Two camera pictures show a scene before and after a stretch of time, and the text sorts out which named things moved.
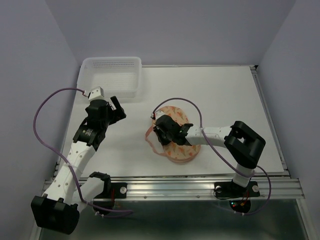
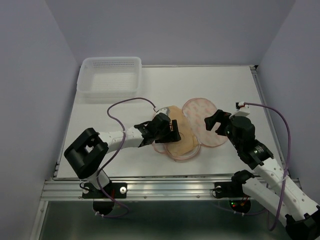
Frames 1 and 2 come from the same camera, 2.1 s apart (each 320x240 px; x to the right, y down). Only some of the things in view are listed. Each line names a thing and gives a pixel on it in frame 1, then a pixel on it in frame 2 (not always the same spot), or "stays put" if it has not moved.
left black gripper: [119, 110] -> [175, 136]
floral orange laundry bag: [176, 153] -> [196, 110]
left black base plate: [120, 190] stays put
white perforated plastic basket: [118, 76] stays put
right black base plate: [230, 189] stays put
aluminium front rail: [271, 189] stays put
